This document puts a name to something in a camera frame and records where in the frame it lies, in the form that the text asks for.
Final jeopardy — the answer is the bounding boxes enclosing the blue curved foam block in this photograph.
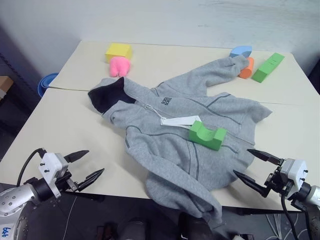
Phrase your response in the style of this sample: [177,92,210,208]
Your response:
[229,45,254,59]

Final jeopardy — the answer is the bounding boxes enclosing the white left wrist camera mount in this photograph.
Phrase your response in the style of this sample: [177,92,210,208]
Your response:
[38,152,69,198]

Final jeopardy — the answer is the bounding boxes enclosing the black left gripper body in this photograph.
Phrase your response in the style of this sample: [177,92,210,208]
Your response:
[56,163,80,194]

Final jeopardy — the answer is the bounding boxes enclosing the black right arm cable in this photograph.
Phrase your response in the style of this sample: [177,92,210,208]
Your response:
[280,191,301,240]

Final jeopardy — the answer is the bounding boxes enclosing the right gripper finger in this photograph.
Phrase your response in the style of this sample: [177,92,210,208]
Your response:
[232,169,271,199]
[246,148,285,166]

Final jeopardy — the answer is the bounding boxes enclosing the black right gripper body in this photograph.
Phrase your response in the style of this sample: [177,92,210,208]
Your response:
[264,164,295,200]

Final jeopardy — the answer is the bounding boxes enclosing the orange foam cylinder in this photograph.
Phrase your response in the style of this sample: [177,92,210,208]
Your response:
[238,56,256,80]

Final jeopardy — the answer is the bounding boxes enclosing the green arch foam block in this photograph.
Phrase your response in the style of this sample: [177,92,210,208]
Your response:
[188,120,227,152]

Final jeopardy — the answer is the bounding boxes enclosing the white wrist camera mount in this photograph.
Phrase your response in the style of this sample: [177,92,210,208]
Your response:
[38,152,69,198]
[279,157,309,191]

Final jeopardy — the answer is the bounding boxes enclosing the long green foam block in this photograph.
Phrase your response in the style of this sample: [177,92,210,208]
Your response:
[250,52,286,84]

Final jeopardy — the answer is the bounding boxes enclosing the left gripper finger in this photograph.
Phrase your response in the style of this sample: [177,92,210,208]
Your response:
[65,149,90,164]
[74,167,106,193]

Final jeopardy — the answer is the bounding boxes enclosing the white paper hang tag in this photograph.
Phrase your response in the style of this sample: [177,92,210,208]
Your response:
[159,115,201,130]

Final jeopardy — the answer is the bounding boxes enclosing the grey zip hoodie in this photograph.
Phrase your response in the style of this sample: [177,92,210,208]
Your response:
[87,54,274,231]

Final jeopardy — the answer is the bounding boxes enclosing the dark rounded shape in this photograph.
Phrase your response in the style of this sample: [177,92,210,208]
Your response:
[116,216,151,240]

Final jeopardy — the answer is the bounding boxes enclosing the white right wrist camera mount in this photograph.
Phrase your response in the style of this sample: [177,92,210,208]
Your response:
[279,157,309,191]

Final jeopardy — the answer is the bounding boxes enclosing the brown cardboard box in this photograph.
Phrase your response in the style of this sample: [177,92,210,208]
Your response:
[0,75,14,101]

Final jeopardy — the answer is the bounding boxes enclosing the yellow foam cube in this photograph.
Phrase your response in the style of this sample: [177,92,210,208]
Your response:
[104,42,133,65]

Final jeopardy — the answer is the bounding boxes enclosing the white floor cables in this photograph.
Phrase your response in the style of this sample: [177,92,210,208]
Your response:
[265,213,284,239]

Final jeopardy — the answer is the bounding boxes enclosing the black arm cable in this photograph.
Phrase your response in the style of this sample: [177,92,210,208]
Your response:
[280,191,301,240]
[15,147,49,187]

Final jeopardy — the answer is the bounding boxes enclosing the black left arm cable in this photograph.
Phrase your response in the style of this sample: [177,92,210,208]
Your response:
[15,147,49,187]

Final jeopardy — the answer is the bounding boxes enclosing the blue round tub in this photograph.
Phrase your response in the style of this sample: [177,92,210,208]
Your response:
[37,72,60,97]

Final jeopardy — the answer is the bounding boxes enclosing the pink arch foam block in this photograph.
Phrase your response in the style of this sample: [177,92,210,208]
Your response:
[108,56,133,79]

